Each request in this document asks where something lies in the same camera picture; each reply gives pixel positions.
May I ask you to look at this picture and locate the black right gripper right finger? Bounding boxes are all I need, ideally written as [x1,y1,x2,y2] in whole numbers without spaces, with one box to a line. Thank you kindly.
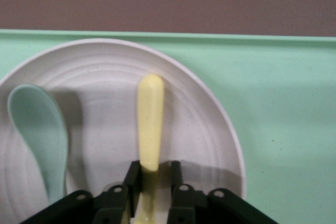
[167,160,279,224]

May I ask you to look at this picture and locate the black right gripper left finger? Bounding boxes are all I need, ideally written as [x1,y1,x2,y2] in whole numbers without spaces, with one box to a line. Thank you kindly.
[19,160,142,224]

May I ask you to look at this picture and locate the yellow plastic fork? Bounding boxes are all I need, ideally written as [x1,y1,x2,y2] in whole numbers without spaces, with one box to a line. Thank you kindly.
[130,73,165,224]

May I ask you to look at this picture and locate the white round ridged plate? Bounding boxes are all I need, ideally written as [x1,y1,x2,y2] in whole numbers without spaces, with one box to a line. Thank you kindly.
[0,38,247,224]

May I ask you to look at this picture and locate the pale green plastic spoon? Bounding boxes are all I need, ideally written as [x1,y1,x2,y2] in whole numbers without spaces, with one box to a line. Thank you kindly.
[7,84,68,201]

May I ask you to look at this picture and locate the light green rectangular tray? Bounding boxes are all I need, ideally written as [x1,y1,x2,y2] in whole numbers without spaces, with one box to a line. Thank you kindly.
[0,28,336,224]

